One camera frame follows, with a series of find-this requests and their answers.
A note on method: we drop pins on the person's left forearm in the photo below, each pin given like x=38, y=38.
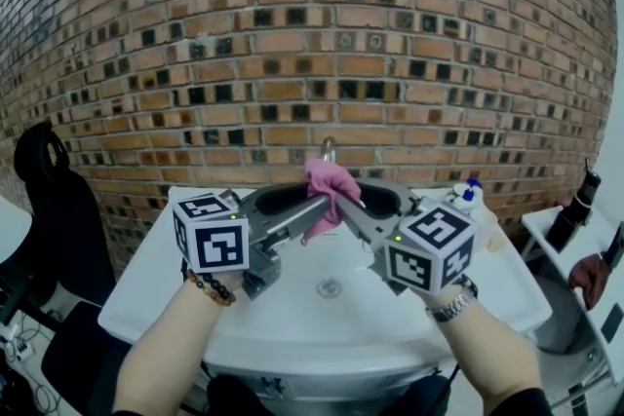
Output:
x=166, y=355

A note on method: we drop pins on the person's left leg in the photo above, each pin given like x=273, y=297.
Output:
x=234, y=397

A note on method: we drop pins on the white sink pedestal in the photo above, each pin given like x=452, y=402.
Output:
x=331, y=377

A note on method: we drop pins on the pink cloth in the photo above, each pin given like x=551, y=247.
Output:
x=329, y=182

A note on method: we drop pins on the white desk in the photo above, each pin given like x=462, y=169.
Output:
x=12, y=229

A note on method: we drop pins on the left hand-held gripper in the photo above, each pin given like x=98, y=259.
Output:
x=214, y=243

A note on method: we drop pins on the white power strip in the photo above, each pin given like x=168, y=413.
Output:
x=19, y=348

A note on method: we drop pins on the person's right leg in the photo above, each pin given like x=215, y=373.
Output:
x=429, y=397

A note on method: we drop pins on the chrome sink faucet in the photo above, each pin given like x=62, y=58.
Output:
x=329, y=148

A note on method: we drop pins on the white sink basin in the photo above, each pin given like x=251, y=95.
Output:
x=297, y=324

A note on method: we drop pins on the person's leg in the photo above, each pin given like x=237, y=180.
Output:
x=234, y=397
x=429, y=397

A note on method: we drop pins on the metal sink drain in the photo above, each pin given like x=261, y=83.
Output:
x=329, y=287

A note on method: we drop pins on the silver metal wristwatch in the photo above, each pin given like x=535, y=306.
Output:
x=456, y=307

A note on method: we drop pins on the black office chair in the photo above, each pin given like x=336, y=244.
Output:
x=63, y=229

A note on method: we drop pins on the person's right forearm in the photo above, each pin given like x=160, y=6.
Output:
x=487, y=355

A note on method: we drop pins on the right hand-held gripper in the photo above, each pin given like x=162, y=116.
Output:
x=429, y=253

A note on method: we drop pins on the white blue spray bottle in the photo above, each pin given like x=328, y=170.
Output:
x=469, y=200

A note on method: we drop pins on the white curved table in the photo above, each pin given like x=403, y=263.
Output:
x=556, y=234

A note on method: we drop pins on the small black phone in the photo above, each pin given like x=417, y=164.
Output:
x=612, y=322

